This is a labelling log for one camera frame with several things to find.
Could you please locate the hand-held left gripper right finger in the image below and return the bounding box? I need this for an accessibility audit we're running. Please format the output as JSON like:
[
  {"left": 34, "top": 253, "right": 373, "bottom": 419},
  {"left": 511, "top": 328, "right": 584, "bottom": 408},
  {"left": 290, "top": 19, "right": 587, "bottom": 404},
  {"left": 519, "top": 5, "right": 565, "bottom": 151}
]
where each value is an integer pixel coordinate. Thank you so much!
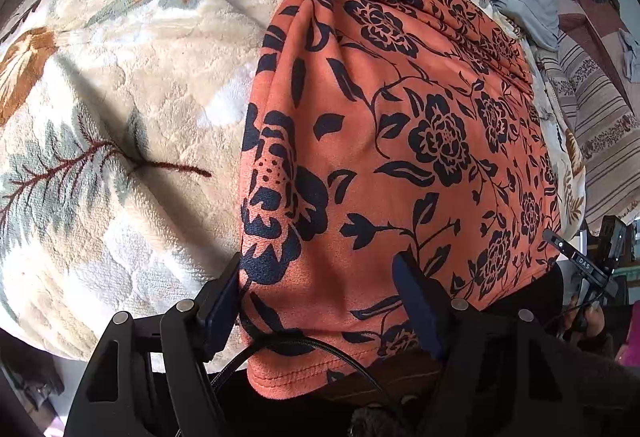
[{"left": 391, "top": 252, "right": 576, "bottom": 437}]

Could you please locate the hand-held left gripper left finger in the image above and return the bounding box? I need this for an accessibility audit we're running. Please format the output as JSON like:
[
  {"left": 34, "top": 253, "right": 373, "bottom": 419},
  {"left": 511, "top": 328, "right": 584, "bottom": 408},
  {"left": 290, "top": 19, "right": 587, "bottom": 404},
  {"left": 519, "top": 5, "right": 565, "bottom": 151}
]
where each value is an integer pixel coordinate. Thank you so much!
[{"left": 65, "top": 252, "right": 244, "bottom": 437}]

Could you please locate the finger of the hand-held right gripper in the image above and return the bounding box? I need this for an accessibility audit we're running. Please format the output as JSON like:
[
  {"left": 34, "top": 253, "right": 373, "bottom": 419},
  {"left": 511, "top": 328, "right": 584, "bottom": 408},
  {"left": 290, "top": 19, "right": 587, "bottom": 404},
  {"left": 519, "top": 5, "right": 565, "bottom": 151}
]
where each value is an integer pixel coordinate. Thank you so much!
[{"left": 542, "top": 229, "right": 610, "bottom": 284}]

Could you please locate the orange floral shirt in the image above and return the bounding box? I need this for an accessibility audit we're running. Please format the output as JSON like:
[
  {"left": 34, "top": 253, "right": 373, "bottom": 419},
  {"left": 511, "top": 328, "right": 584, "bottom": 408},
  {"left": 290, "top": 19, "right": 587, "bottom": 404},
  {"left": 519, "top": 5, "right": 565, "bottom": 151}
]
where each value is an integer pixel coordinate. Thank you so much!
[{"left": 239, "top": 0, "right": 563, "bottom": 402}]

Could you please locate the person's right forearm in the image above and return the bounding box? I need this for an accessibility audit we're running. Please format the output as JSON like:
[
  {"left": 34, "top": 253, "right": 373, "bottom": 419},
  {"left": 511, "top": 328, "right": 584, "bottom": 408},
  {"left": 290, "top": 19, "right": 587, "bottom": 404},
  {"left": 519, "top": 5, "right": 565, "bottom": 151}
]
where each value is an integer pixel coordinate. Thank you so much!
[{"left": 537, "top": 332, "right": 640, "bottom": 423}]

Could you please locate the person's right hand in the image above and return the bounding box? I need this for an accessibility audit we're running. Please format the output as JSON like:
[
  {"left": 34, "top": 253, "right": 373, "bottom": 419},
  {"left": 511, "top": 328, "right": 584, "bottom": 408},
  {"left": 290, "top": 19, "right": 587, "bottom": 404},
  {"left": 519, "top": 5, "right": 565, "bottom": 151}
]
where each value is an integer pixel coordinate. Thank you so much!
[{"left": 564, "top": 299, "right": 610, "bottom": 344}]

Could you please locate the striped floral quilt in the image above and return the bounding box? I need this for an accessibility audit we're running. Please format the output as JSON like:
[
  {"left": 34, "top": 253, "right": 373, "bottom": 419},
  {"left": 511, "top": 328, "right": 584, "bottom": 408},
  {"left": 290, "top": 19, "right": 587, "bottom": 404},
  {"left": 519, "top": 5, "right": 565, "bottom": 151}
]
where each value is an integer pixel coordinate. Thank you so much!
[{"left": 535, "top": 30, "right": 640, "bottom": 238}]

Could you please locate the small grey cloth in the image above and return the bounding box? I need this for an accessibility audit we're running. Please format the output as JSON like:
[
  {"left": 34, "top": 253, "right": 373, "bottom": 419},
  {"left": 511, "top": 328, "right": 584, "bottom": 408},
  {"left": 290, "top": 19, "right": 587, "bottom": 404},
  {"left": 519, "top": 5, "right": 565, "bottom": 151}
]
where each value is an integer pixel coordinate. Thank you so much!
[{"left": 617, "top": 30, "right": 640, "bottom": 80}]

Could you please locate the cream leaf-printed blanket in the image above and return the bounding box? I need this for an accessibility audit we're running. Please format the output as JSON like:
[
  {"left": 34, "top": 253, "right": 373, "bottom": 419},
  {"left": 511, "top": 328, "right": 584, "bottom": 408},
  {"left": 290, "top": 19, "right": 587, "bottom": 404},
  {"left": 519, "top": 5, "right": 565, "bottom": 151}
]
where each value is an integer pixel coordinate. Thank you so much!
[{"left": 0, "top": 0, "right": 588, "bottom": 360}]

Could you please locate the brown cloth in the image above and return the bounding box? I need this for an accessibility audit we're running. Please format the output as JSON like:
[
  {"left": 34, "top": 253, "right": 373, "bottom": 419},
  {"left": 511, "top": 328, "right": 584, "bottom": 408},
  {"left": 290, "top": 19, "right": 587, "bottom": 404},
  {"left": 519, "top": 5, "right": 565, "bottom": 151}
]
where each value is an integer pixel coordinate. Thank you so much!
[{"left": 557, "top": 0, "right": 632, "bottom": 105}]

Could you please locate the black cable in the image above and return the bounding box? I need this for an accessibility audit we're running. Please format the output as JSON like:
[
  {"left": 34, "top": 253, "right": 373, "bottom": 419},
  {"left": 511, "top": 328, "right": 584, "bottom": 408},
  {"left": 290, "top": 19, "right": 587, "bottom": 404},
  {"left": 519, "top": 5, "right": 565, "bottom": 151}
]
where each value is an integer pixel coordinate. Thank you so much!
[{"left": 210, "top": 327, "right": 401, "bottom": 418}]

